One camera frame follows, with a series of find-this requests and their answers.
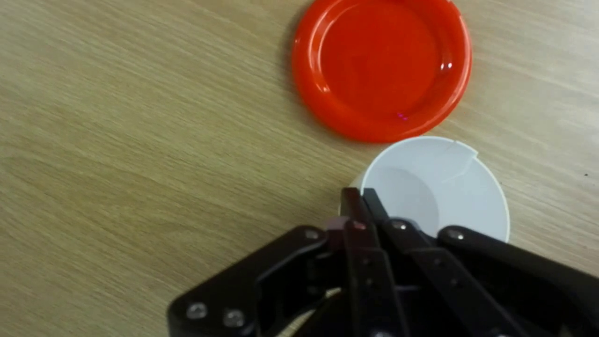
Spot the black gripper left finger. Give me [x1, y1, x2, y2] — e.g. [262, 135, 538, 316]
[165, 185, 410, 337]

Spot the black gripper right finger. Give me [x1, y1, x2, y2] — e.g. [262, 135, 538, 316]
[363, 187, 599, 337]

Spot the white mug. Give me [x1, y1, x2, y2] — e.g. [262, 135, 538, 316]
[350, 135, 513, 245]

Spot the orange plate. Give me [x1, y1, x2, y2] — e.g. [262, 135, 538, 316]
[290, 0, 474, 146]

